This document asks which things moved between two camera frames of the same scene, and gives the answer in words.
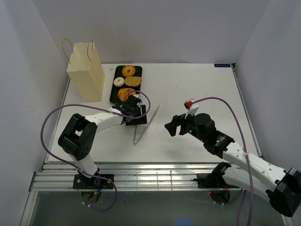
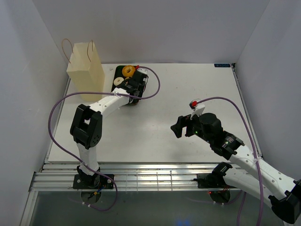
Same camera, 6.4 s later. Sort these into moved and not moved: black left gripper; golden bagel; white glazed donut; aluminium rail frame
Moved: black left gripper
Not moved: aluminium rail frame; golden bagel; white glazed donut
